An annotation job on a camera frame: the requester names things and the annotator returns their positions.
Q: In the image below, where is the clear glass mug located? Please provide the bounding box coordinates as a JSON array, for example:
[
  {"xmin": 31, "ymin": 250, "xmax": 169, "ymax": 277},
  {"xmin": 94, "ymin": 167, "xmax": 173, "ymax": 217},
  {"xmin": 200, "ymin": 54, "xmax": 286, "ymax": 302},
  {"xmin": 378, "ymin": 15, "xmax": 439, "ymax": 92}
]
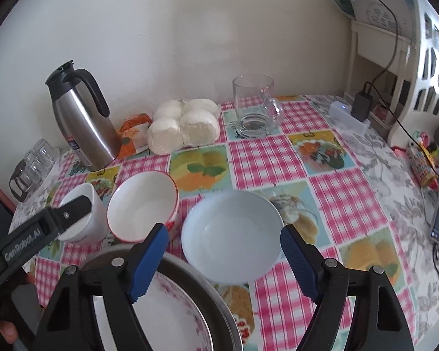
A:
[{"xmin": 232, "ymin": 74, "xmax": 284, "ymax": 140}]

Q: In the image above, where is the black charger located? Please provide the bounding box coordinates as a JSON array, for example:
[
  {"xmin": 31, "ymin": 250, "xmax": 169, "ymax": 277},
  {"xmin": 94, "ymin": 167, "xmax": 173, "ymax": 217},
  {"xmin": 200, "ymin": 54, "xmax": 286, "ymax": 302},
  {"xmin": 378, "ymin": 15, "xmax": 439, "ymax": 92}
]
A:
[{"xmin": 352, "ymin": 84, "xmax": 374, "ymax": 121}]

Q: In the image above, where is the glass teapot with black handle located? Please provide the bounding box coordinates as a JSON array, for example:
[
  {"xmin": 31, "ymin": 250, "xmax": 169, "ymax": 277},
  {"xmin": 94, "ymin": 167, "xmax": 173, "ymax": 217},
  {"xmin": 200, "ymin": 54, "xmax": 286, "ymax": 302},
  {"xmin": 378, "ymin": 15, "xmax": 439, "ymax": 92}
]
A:
[{"xmin": 9, "ymin": 161, "xmax": 41, "ymax": 202}]

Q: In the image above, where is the small white bowl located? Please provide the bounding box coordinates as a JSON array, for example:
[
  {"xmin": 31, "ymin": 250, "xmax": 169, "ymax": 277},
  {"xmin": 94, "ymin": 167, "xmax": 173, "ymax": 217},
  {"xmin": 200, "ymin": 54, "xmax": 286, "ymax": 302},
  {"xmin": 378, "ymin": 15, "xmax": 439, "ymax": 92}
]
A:
[{"xmin": 58, "ymin": 183, "xmax": 108, "ymax": 245}]

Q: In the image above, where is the small colourful toy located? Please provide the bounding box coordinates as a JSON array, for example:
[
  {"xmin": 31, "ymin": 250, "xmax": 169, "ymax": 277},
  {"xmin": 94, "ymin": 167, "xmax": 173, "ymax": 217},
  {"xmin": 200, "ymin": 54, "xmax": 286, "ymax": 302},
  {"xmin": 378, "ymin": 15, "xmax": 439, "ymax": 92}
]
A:
[{"xmin": 416, "ymin": 131, "xmax": 439, "ymax": 161}]

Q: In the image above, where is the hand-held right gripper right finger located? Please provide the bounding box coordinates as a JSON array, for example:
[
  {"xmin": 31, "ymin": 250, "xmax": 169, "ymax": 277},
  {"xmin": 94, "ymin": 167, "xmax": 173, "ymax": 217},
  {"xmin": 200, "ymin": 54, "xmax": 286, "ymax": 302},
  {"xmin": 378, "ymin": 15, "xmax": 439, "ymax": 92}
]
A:
[{"xmin": 280, "ymin": 224, "xmax": 415, "ymax": 351}]

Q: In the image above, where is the black phone cable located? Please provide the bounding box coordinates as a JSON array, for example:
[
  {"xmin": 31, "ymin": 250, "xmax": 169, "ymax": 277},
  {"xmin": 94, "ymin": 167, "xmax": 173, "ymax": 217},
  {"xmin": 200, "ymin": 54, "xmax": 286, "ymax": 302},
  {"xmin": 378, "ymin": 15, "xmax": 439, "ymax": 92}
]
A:
[{"xmin": 371, "ymin": 93, "xmax": 439, "ymax": 288}]

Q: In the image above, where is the white power strip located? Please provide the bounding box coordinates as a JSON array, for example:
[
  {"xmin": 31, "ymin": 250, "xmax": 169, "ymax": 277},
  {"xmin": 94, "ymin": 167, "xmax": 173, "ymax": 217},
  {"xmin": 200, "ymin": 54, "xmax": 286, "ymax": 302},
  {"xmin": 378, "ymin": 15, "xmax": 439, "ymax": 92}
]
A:
[{"xmin": 328, "ymin": 100, "xmax": 370, "ymax": 134}]

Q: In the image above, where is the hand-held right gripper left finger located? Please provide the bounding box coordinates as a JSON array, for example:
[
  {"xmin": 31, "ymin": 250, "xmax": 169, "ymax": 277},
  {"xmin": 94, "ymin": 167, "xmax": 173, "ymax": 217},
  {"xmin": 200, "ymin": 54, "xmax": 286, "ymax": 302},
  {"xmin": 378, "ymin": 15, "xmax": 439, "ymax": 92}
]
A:
[{"xmin": 31, "ymin": 224, "xmax": 169, "ymax": 351}]

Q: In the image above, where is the grey printed pouch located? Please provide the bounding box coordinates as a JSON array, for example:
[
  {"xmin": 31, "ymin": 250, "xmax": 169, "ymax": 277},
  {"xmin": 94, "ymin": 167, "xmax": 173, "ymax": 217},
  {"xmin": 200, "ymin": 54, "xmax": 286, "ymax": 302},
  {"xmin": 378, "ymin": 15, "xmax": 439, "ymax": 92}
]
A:
[{"xmin": 353, "ymin": 0, "xmax": 418, "ymax": 39}]

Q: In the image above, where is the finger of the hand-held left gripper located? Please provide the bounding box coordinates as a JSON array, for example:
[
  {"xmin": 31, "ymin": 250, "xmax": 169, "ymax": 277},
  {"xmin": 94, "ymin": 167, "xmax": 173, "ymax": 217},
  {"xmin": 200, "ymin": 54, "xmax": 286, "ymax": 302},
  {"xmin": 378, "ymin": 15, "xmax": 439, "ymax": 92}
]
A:
[{"xmin": 46, "ymin": 195, "xmax": 93, "ymax": 240}]

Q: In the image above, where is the orange snack packet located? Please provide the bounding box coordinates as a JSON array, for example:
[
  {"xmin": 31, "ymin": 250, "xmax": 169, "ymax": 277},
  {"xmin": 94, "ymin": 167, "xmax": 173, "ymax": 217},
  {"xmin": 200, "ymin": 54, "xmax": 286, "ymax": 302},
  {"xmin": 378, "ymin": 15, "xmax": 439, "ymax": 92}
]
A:
[{"xmin": 119, "ymin": 113, "xmax": 154, "ymax": 159}]

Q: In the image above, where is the white lattice shelf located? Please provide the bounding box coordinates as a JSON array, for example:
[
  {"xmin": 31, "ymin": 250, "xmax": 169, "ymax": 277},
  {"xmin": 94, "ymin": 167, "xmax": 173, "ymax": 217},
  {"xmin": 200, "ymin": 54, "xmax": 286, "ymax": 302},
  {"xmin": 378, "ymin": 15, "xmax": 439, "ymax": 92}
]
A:
[{"xmin": 346, "ymin": 0, "xmax": 439, "ymax": 147}]

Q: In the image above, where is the light blue bowl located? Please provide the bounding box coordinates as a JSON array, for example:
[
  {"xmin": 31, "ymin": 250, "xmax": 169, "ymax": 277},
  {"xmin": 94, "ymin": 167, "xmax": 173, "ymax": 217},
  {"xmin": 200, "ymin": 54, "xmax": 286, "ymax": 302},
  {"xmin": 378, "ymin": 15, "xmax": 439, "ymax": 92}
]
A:
[{"xmin": 181, "ymin": 190, "xmax": 285, "ymax": 285}]

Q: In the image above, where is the pink checked fruit tablecloth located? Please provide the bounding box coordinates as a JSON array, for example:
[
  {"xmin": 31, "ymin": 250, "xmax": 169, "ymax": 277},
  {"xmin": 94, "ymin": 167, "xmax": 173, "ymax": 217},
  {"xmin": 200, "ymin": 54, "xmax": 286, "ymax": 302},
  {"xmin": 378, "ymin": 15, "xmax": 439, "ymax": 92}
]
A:
[{"xmin": 33, "ymin": 95, "xmax": 425, "ymax": 351}]

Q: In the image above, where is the bag of white steamed buns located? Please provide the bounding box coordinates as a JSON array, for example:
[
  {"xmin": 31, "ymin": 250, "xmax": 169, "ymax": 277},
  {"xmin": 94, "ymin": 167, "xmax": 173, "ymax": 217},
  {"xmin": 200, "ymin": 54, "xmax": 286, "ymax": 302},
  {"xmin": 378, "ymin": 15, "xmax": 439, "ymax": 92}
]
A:
[{"xmin": 147, "ymin": 99, "xmax": 221, "ymax": 155}]

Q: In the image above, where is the person's left hand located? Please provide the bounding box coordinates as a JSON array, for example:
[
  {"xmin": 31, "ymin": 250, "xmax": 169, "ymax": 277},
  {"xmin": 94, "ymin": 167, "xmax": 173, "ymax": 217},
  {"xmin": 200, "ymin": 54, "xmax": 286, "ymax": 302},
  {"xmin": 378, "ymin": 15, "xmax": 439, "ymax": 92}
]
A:
[{"xmin": 0, "ymin": 320, "xmax": 19, "ymax": 343}]

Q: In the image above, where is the strawberry print bowl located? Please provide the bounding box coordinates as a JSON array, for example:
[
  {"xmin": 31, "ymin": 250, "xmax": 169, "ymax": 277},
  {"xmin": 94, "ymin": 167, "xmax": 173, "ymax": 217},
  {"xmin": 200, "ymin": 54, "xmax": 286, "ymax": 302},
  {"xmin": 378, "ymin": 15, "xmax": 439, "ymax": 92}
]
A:
[{"xmin": 107, "ymin": 171, "xmax": 180, "ymax": 244}]

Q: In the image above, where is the stainless steel basin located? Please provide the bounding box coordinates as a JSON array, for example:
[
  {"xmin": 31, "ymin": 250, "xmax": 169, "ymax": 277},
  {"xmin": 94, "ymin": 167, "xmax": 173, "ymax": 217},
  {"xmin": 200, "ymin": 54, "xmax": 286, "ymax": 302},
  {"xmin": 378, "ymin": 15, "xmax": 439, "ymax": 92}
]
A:
[{"xmin": 81, "ymin": 247, "xmax": 244, "ymax": 351}]

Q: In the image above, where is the round pink floral plate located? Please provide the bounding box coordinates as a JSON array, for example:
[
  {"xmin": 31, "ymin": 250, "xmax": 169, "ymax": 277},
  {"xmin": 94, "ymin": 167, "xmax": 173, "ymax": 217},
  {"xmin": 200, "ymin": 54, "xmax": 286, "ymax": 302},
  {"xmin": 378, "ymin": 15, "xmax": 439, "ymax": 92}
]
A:
[{"xmin": 93, "ymin": 272, "xmax": 215, "ymax": 351}]

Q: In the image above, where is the small clear glass cup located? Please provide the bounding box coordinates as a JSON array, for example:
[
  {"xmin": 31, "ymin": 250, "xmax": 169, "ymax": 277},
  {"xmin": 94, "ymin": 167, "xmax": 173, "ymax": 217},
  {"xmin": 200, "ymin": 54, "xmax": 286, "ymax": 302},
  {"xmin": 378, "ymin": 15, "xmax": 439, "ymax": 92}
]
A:
[
  {"xmin": 33, "ymin": 138, "xmax": 59, "ymax": 169},
  {"xmin": 22, "ymin": 150, "xmax": 41, "ymax": 176}
]

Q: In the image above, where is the stainless steel thermos jug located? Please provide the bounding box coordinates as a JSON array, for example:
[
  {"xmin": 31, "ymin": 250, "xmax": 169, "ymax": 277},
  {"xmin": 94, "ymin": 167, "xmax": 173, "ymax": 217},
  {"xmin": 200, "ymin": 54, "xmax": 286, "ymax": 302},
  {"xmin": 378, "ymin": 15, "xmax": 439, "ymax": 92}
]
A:
[{"xmin": 45, "ymin": 59, "xmax": 122, "ymax": 172}]

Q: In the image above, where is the small checked label bottle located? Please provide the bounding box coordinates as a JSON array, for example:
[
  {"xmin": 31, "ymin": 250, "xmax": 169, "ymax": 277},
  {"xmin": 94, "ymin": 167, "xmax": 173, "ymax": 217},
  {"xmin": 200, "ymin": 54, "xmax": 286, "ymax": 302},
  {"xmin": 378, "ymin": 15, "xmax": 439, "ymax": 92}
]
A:
[{"xmin": 410, "ymin": 146, "xmax": 439, "ymax": 187}]

